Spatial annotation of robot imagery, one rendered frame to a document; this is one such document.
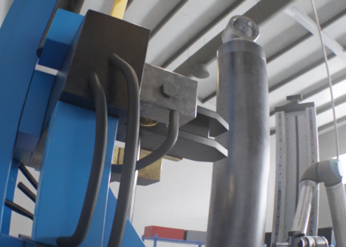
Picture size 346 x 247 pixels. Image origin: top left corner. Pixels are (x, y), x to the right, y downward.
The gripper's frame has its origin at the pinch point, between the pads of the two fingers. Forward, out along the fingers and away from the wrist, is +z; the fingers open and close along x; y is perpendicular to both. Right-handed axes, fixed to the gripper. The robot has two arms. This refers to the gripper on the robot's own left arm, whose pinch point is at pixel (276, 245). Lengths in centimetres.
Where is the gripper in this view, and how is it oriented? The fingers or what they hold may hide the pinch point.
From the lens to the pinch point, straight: 135.9
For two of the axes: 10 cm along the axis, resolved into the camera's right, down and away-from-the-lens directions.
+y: 4.7, -2.9, -8.3
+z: -8.8, -2.6, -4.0
